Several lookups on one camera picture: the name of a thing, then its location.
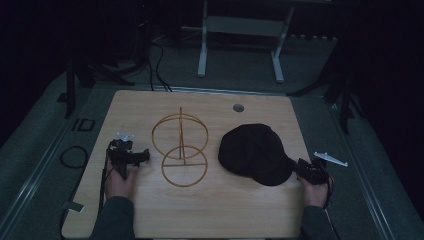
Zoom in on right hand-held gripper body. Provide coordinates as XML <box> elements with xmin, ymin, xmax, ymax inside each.
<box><xmin>298</xmin><ymin>151</ymin><xmax>350</xmax><ymax>186</ymax></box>

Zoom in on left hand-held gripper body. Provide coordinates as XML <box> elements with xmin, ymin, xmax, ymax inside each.
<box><xmin>107</xmin><ymin>131</ymin><xmax>145</xmax><ymax>180</ymax></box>

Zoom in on black cap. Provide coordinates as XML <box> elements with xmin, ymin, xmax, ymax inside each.
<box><xmin>217</xmin><ymin>123</ymin><xmax>301</xmax><ymax>187</ymax></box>

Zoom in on person's right hand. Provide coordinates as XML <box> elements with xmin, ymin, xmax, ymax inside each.
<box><xmin>297</xmin><ymin>175</ymin><xmax>334</xmax><ymax>209</ymax></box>

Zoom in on person's left hand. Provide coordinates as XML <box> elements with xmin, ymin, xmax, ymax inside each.
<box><xmin>104</xmin><ymin>164</ymin><xmax>140</xmax><ymax>203</ymax></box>

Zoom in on black tripod stand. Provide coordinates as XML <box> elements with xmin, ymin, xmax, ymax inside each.
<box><xmin>285</xmin><ymin>39</ymin><xmax>366</xmax><ymax>135</ymax></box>
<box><xmin>56</xmin><ymin>56</ymin><xmax>136</xmax><ymax>120</ymax></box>

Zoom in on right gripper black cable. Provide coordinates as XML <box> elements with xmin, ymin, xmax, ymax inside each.
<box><xmin>323</xmin><ymin>175</ymin><xmax>335</xmax><ymax>210</ymax></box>

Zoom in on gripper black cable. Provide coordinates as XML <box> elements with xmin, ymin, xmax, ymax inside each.
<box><xmin>323</xmin><ymin>175</ymin><xmax>335</xmax><ymax>210</ymax></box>
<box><xmin>97</xmin><ymin>149</ymin><xmax>116</xmax><ymax>214</ymax></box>

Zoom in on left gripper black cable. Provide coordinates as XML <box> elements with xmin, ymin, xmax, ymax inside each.
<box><xmin>97</xmin><ymin>149</ymin><xmax>116</xmax><ymax>214</ymax></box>

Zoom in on gold wire hat stand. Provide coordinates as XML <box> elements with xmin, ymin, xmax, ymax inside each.
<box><xmin>151</xmin><ymin>106</ymin><xmax>210</xmax><ymax>188</ymax></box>

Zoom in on black floor cables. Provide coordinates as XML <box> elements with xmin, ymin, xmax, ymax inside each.
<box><xmin>145</xmin><ymin>41</ymin><xmax>174</xmax><ymax>93</ymax></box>

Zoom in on white metal table frame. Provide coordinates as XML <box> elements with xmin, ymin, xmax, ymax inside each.
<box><xmin>196</xmin><ymin>0</ymin><xmax>297</xmax><ymax>84</ymax></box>

